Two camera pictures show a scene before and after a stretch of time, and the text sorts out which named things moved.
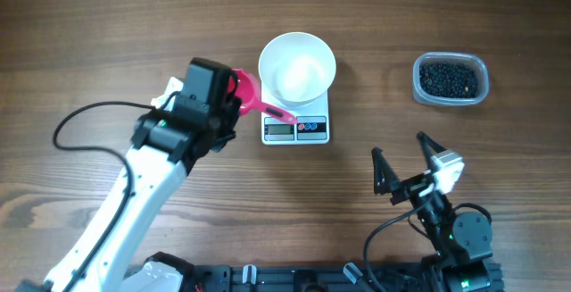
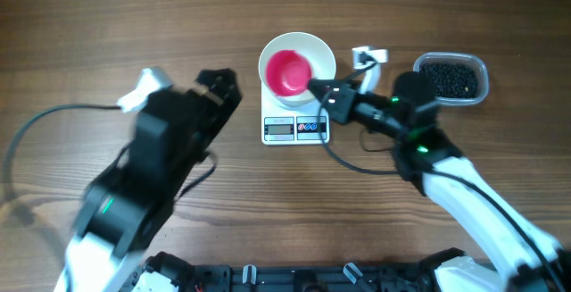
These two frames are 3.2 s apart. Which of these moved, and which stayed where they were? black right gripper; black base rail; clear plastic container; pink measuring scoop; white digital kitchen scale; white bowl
Moved: pink measuring scoop; black right gripper
Stayed: white digital kitchen scale; clear plastic container; black base rail; white bowl
